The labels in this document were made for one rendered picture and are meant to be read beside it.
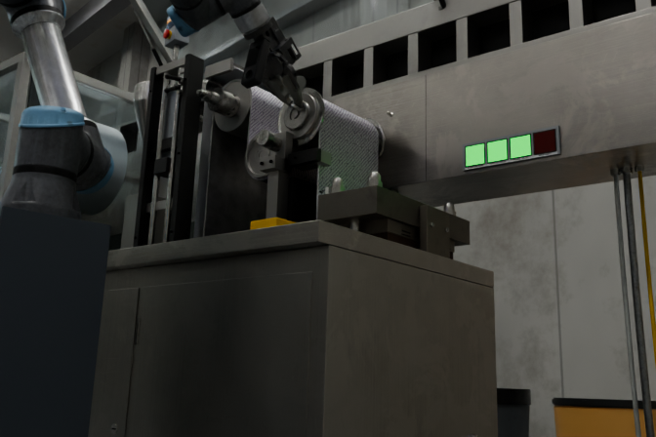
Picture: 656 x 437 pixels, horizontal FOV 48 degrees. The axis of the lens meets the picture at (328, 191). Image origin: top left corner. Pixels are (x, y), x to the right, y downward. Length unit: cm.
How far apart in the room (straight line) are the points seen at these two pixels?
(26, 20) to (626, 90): 132
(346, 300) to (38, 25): 92
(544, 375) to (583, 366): 26
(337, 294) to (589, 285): 336
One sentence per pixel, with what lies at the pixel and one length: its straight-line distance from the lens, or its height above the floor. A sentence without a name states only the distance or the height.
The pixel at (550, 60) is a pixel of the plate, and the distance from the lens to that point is 185.
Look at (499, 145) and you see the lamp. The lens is 183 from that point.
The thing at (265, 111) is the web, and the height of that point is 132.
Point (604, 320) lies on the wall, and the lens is 449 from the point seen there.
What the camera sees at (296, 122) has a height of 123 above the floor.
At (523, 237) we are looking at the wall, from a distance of 483.
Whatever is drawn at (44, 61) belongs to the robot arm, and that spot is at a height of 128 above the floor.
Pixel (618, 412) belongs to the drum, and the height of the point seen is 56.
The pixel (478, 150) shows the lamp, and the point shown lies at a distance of 185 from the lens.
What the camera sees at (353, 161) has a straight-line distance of 182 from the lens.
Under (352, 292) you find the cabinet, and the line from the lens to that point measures 133.
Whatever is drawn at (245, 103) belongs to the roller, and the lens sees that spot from 195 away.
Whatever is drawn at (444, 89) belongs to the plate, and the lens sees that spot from 197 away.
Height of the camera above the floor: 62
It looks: 15 degrees up
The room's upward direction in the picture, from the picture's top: 2 degrees clockwise
